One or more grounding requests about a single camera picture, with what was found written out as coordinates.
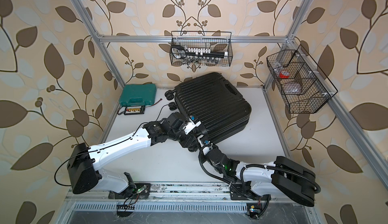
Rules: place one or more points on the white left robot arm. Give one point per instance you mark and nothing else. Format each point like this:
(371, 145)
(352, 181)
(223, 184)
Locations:
(86, 164)

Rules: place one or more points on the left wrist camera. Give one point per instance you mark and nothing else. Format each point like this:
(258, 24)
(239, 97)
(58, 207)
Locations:
(191, 123)

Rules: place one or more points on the right wall wire basket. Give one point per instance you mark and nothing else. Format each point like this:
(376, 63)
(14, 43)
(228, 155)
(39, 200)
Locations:
(308, 88)

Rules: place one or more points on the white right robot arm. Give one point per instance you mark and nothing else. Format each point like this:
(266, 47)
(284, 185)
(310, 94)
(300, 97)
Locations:
(252, 180)

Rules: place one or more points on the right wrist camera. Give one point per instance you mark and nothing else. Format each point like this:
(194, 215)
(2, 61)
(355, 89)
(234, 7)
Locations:
(206, 147)

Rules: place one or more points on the green plastic tool case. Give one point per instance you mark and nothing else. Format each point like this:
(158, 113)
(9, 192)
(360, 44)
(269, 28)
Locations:
(138, 95)

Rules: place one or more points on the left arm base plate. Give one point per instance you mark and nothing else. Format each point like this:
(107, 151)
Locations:
(141, 190)

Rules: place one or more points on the black handled scissors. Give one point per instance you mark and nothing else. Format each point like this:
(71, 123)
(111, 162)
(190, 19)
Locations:
(178, 52)

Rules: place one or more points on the socket set rail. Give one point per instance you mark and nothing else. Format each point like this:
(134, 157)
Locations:
(206, 52)

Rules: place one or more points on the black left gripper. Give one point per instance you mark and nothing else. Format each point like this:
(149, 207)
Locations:
(188, 141)

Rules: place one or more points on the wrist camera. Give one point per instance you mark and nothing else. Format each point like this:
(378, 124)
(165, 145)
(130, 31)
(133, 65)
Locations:
(191, 123)
(206, 147)

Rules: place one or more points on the wall wire basket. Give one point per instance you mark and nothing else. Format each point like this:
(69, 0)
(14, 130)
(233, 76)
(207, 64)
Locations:
(308, 88)
(214, 40)

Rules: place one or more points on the back wall wire basket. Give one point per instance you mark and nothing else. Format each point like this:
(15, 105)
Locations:
(214, 40)

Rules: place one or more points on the black screwdriver bit holder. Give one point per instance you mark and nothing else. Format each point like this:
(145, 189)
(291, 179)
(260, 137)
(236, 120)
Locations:
(134, 110)

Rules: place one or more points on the aluminium frame rail front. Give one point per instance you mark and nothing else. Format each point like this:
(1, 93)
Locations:
(175, 197)

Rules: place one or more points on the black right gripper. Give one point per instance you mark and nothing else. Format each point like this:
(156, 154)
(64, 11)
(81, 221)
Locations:
(201, 157)

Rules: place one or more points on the black hard-shell suitcase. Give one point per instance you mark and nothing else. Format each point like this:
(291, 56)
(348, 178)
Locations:
(213, 100)

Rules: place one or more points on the red lid in basket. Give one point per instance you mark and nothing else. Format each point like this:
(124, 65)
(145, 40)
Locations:
(284, 74)

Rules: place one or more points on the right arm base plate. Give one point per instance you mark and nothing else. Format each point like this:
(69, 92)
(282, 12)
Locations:
(237, 192)

